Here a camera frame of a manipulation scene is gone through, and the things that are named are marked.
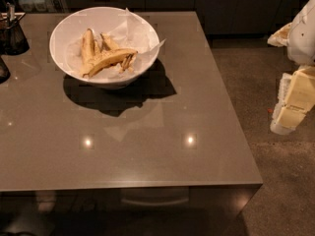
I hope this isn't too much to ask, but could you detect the dark glass object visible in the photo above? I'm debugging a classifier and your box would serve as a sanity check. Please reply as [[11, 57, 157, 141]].
[[0, 57, 11, 84]]

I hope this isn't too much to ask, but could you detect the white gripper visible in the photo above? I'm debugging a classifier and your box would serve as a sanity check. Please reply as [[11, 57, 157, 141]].
[[267, 0, 315, 135]]

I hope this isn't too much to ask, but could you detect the white ceramic bowl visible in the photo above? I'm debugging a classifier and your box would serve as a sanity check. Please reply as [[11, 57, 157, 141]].
[[49, 7, 164, 89]]

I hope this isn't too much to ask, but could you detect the white paper liner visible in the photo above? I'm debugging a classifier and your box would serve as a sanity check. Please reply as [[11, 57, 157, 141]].
[[66, 7, 163, 85]]

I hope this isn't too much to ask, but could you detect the long yellow banana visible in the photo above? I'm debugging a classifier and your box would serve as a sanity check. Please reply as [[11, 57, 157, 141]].
[[82, 48, 138, 78]]

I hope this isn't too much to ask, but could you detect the black mesh utensil holder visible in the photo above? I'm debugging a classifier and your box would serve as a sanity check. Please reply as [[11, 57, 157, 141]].
[[0, 3, 30, 56]]

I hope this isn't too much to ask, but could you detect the small banana piece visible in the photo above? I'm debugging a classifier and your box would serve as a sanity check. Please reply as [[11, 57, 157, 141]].
[[100, 32, 119, 50]]

